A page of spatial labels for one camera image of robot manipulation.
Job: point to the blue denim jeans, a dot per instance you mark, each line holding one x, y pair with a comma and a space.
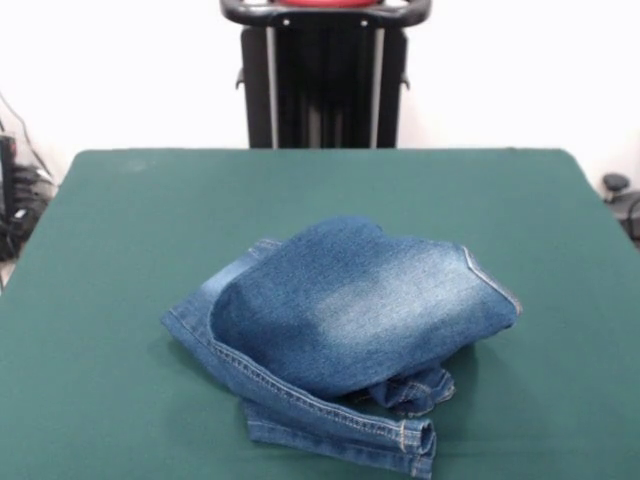
350, 310

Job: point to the dark green table cloth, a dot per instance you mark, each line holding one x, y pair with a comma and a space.
100, 390

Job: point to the black equipment box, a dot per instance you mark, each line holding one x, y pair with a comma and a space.
6, 160

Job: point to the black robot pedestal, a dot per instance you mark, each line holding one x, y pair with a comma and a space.
325, 75

